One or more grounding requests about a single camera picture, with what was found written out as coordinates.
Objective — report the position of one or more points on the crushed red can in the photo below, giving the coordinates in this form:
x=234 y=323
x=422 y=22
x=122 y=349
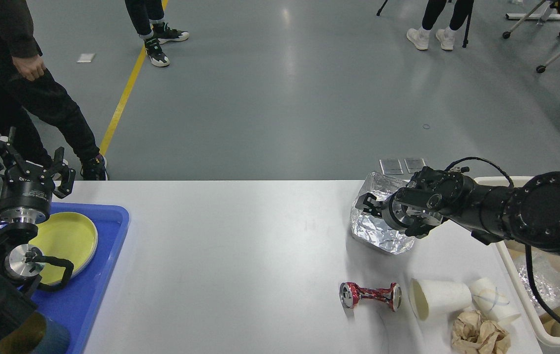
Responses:
x=351 y=294

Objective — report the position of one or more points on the yellow plate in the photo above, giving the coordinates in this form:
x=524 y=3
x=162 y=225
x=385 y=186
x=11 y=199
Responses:
x=65 y=235

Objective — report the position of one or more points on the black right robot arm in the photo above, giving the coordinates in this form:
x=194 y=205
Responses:
x=530 y=214

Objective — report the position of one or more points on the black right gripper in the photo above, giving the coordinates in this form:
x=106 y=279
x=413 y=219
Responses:
x=408 y=220

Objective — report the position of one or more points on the beige plastic bin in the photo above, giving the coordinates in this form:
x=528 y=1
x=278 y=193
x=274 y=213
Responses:
x=545 y=329

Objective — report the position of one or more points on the person with black green sneakers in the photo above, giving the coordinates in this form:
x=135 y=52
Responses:
x=148 y=19

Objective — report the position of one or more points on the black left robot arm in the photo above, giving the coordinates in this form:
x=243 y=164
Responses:
x=23 y=267

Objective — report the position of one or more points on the silver floor plate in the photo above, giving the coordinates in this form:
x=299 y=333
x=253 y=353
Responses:
x=414 y=164
x=392 y=167

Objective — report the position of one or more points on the crumpled paper under arm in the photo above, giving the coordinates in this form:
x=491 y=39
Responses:
x=473 y=333

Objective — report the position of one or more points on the crushed white paper cup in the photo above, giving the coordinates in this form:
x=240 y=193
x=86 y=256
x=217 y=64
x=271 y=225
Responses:
x=492 y=302

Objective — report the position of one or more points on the blue plastic tray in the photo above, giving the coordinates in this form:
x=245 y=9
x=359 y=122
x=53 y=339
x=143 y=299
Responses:
x=76 y=306

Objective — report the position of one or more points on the silver foil bag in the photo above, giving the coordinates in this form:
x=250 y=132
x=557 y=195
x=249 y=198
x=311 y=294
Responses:
x=374 y=231

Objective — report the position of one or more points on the wheeled chair base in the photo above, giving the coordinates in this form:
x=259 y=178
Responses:
x=536 y=20

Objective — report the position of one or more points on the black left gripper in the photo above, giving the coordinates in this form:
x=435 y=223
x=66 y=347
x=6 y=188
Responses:
x=23 y=199

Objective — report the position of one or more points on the teal mug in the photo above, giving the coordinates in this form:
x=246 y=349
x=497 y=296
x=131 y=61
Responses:
x=39 y=334

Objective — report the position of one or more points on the person in black clothes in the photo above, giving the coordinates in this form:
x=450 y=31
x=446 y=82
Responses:
x=28 y=88

